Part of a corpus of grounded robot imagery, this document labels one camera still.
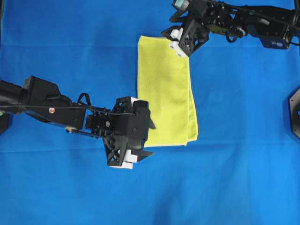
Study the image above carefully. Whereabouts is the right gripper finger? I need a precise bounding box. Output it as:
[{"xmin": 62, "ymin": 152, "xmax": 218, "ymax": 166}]
[{"xmin": 161, "ymin": 26, "xmax": 175, "ymax": 40}]

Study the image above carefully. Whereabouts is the right wrist camera teal lens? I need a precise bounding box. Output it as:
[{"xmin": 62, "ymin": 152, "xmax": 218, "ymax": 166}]
[{"xmin": 168, "ymin": 0, "xmax": 209, "ymax": 23}]

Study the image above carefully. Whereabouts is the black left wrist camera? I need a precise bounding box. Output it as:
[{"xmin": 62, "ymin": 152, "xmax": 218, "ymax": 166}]
[{"xmin": 109, "ymin": 97, "xmax": 150, "ymax": 150}]

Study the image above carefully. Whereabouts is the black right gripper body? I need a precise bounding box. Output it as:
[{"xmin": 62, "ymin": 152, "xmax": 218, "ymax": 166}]
[{"xmin": 169, "ymin": 19, "xmax": 210, "ymax": 57}]

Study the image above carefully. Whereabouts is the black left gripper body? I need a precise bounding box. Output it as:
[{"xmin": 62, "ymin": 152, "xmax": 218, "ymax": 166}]
[{"xmin": 85, "ymin": 97, "xmax": 138, "ymax": 169}]

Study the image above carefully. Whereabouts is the blue table cloth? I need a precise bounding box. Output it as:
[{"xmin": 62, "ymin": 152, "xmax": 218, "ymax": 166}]
[{"xmin": 0, "ymin": 0, "xmax": 300, "ymax": 225}]

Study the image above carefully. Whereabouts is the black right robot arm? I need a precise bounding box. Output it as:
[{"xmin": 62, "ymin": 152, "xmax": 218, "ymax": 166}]
[{"xmin": 161, "ymin": 0, "xmax": 300, "ymax": 57}]

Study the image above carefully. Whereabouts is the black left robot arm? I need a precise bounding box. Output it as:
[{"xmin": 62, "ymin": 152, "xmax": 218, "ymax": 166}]
[{"xmin": 0, "ymin": 76, "xmax": 156, "ymax": 169}]

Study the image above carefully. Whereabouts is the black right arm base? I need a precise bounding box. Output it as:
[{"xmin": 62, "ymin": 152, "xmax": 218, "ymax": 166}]
[{"xmin": 289, "ymin": 88, "xmax": 300, "ymax": 138}]

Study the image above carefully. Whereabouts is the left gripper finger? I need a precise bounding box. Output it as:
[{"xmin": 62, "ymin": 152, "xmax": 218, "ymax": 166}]
[
  {"xmin": 149, "ymin": 118, "xmax": 156, "ymax": 129},
  {"xmin": 133, "ymin": 150, "xmax": 153, "ymax": 162}
]

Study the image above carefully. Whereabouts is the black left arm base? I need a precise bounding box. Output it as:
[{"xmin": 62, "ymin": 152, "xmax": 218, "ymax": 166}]
[{"xmin": 0, "ymin": 111, "xmax": 10, "ymax": 135}]

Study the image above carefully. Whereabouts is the yellow-green microfiber towel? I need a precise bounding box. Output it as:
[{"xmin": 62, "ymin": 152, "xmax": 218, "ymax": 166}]
[{"xmin": 137, "ymin": 36, "xmax": 198, "ymax": 147}]

